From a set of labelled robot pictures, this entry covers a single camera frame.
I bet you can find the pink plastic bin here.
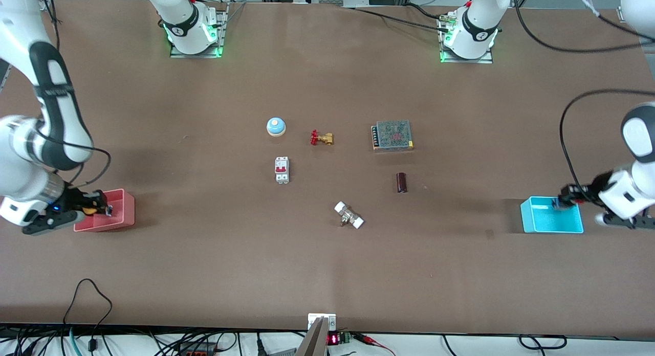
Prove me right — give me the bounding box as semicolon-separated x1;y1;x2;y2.
74;188;136;232

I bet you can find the cyan plastic bin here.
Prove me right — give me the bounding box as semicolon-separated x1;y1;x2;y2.
520;196;584;234

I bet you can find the metal mesh power supply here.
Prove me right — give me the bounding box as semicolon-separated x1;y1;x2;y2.
371;120;414;152

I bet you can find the white plastic pipe valve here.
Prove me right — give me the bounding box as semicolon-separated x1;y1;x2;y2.
334;201;365;230

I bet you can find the red alligator clip lead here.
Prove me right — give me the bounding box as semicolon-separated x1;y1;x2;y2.
356;333;397;356

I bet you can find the grey aluminium bar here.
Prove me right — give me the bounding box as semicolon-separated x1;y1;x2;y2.
295;317;330;356

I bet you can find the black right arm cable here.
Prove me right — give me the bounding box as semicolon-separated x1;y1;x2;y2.
35;0;112;189

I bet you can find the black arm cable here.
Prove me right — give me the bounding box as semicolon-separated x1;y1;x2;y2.
35;0;112;189
513;0;655;199

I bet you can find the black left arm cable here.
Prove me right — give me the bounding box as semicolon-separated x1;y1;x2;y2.
513;0;655;199

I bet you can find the thin black looped cable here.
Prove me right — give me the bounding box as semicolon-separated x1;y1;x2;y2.
62;278;114;352

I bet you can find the black coiled cable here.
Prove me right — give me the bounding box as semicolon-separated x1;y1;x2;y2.
518;334;568;351

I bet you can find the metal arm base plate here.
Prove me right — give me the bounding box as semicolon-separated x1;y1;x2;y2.
439;12;494;64
169;2;229;59

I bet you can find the white metal edge bracket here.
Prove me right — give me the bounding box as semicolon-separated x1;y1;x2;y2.
307;313;337;331

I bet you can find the black base supply cable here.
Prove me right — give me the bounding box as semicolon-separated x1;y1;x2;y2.
352;2;454;34

